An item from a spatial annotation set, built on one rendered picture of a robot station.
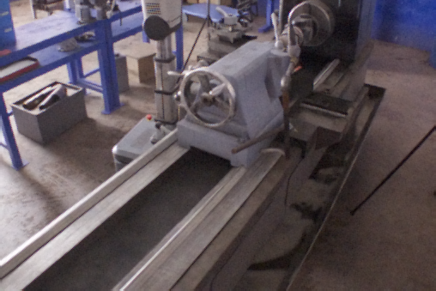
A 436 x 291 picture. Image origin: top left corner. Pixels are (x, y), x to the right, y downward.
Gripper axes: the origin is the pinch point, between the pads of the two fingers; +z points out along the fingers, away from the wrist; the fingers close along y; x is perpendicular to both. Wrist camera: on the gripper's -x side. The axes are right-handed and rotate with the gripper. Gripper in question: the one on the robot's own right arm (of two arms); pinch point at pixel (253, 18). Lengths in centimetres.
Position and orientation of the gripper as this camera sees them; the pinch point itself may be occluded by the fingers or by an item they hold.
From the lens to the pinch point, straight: 186.3
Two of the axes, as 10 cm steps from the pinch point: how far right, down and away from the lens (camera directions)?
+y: 3.6, -4.5, 8.2
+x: -8.1, 2.9, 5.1
